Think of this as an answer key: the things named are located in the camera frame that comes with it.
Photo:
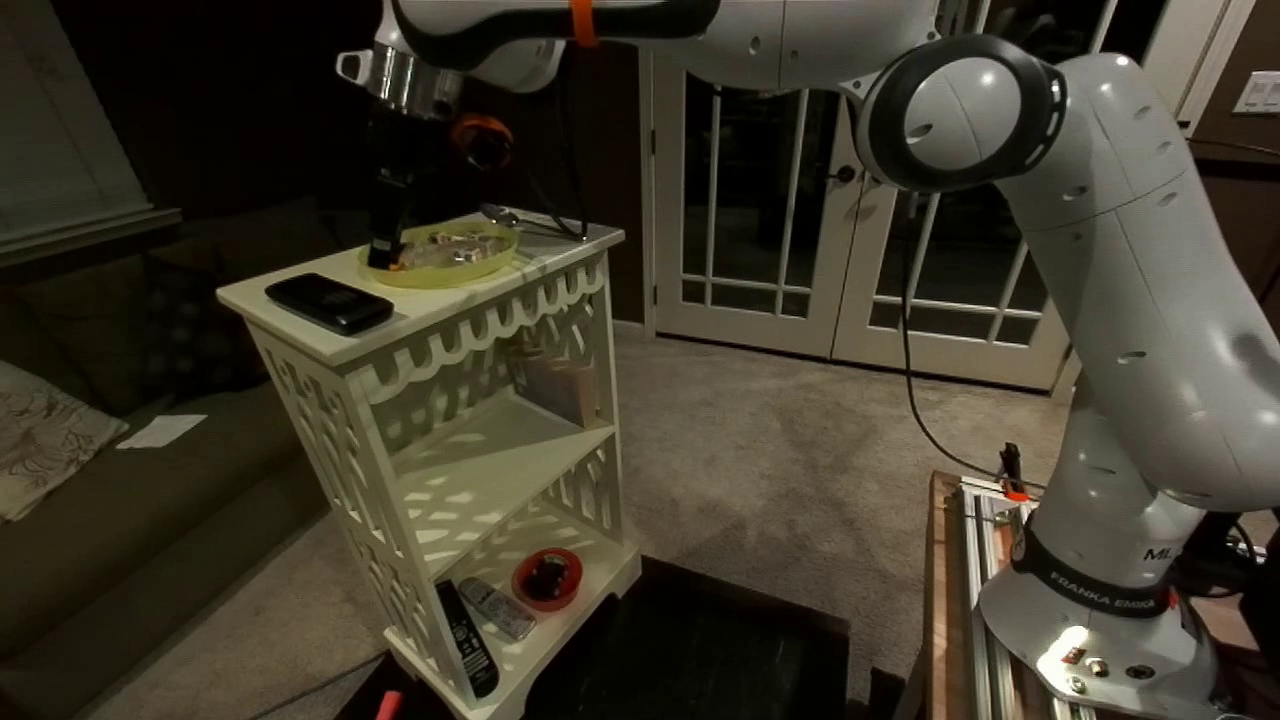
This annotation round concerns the aluminium robot base stand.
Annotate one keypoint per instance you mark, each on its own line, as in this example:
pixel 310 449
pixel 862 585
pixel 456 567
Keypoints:
pixel 954 600

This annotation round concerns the small white paper sheet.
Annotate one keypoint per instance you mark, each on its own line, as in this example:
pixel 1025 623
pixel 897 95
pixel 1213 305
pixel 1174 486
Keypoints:
pixel 163 431

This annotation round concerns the black smartphone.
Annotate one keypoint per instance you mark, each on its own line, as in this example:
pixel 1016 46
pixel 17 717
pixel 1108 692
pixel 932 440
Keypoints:
pixel 325 302

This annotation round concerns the red bowl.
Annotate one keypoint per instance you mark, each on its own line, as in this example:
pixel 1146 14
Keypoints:
pixel 545 576

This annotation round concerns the beige patterned pillow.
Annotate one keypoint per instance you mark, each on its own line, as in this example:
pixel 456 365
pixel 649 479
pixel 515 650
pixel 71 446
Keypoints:
pixel 44 435

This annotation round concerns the black remote control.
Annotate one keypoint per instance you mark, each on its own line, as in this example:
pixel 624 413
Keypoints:
pixel 464 638

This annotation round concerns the black coffee table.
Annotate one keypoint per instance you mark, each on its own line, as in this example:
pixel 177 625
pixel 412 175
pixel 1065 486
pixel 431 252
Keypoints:
pixel 694 654

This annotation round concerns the metal spoon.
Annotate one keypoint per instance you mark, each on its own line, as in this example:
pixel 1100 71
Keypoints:
pixel 540 224

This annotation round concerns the grey fabric sofa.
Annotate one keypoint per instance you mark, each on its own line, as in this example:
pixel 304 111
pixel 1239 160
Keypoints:
pixel 120 573

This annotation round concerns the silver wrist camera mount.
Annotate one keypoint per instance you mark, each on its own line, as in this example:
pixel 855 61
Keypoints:
pixel 385 78

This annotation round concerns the grey remote control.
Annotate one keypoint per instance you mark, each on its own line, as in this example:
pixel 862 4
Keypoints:
pixel 498 604

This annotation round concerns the white french doors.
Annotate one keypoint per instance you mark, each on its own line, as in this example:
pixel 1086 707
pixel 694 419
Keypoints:
pixel 800 305

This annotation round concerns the white lattice shelf stand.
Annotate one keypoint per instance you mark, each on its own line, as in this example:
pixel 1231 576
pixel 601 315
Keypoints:
pixel 506 453

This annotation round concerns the black orange toy car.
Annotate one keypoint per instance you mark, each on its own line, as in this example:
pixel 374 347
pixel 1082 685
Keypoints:
pixel 385 258

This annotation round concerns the red clamp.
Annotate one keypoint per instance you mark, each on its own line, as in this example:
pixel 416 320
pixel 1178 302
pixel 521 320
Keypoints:
pixel 1013 473

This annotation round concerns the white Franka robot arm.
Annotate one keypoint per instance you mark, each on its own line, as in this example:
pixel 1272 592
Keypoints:
pixel 1146 266

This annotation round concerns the yellow green plate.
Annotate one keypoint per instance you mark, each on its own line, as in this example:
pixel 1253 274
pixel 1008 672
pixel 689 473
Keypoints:
pixel 462 261

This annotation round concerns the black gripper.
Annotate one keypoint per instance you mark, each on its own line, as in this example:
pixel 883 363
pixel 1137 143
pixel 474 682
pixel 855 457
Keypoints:
pixel 390 153

